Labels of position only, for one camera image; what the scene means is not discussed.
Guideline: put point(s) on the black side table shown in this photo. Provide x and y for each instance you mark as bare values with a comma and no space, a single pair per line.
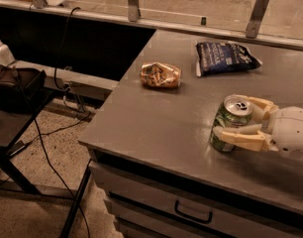
12,126

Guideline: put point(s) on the metal railing post centre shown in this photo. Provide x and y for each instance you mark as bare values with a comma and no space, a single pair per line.
133,10

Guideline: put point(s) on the blue chip bag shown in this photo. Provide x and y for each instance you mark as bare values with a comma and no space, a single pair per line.
216,58

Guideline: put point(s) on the crushed orange soda can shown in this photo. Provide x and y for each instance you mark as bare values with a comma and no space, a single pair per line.
160,75

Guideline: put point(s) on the grey drawer cabinet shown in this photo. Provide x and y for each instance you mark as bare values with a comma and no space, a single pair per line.
149,203

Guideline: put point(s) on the metal railing post right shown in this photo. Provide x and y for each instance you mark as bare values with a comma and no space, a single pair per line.
258,12

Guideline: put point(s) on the black bag on table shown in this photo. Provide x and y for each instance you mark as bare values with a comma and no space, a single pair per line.
19,88

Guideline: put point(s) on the green soda can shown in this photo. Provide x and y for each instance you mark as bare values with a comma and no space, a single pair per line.
233,112

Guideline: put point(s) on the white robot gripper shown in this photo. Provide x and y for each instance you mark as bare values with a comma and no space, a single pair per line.
292,129

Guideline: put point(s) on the white spray bottle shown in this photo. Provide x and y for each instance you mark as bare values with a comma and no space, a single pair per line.
6,54

